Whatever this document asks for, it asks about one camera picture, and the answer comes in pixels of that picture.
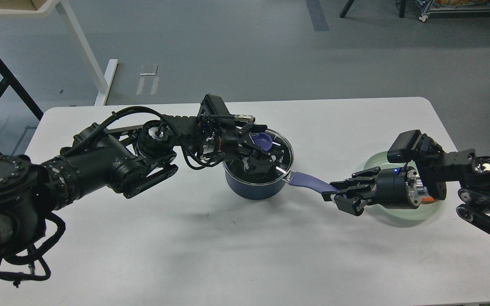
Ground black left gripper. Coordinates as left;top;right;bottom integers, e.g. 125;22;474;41
205;121;284;175

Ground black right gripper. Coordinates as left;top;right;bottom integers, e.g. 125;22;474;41
330;167;424;216

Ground glass pot lid purple knob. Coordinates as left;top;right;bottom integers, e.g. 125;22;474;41
228;128;293;184

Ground dark blue saucepan purple handle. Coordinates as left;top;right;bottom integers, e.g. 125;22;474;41
222;128;339;201

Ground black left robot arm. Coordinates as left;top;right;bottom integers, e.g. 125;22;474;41
0;94;284;286

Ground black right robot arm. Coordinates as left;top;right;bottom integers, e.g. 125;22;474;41
321;130;490;235

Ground light green plate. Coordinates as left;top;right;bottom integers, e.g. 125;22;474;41
363;151;445;221

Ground orange toy carrot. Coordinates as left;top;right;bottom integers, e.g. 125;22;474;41
420;196;436;205

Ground metal cart with casters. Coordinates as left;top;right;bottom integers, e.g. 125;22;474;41
415;0;490;23

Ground white desk frame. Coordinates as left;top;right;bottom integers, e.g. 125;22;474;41
0;0;119;106

